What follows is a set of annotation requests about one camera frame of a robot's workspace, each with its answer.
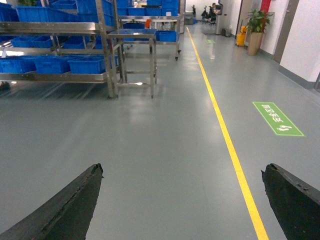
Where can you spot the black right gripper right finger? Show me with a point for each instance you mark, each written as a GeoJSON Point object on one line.
{"type": "Point", "coordinates": [295, 203]}

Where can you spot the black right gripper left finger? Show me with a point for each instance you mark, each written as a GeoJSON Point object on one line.
{"type": "Point", "coordinates": [65, 216]}

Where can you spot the blue bin with red wrap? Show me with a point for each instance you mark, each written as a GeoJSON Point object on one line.
{"type": "Point", "coordinates": [89, 64]}

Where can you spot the empty blue bin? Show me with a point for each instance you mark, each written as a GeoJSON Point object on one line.
{"type": "Point", "coordinates": [52, 64]}

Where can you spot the green floor sign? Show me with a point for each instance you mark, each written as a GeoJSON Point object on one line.
{"type": "Point", "coordinates": [280, 124]}

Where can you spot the yellow mop bucket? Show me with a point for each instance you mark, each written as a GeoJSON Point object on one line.
{"type": "Point", "coordinates": [240, 38]}

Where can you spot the stainless steel flow rack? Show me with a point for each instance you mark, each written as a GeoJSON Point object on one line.
{"type": "Point", "coordinates": [55, 28]}

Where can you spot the green potted plant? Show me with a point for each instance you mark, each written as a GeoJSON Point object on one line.
{"type": "Point", "coordinates": [257, 21]}

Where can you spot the small stainless steel table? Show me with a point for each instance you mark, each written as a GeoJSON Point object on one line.
{"type": "Point", "coordinates": [133, 59]}

